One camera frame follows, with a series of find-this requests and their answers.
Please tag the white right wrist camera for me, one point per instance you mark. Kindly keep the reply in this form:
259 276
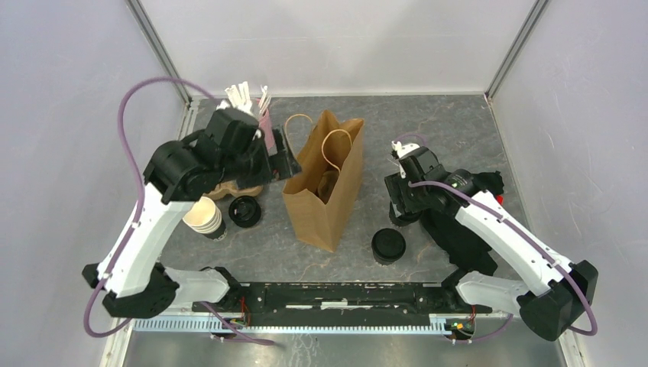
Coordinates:
400 150

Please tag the aluminium slotted cable duct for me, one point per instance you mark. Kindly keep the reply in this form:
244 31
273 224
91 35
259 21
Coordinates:
184 319

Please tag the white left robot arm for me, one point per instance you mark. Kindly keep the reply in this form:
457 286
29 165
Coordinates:
180 172

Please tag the pink straw holder cup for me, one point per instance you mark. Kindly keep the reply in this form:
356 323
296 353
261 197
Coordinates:
266 125

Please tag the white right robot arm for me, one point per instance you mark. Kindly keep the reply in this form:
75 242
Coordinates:
499 263

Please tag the brown paper bag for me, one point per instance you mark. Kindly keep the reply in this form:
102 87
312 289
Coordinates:
331 145

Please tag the stack of black lids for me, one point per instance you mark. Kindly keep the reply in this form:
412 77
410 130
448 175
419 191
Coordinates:
245 211

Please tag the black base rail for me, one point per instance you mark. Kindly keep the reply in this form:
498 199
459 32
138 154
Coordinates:
360 304

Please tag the white wrapped straws bundle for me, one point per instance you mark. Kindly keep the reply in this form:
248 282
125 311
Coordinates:
239 96

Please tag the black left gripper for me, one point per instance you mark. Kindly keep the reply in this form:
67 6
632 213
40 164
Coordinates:
280 166

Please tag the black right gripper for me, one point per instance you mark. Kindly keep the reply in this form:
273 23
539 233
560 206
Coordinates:
396 185

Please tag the brown cardboard cup carrier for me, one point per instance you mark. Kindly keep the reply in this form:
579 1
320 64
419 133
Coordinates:
326 185
230 188

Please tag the black paper coffee cup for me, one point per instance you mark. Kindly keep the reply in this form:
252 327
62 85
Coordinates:
386 260
401 220

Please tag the black cloth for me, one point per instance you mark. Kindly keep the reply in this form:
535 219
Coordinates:
465 249

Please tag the stack of paper cups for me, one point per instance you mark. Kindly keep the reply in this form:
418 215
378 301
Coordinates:
206 219

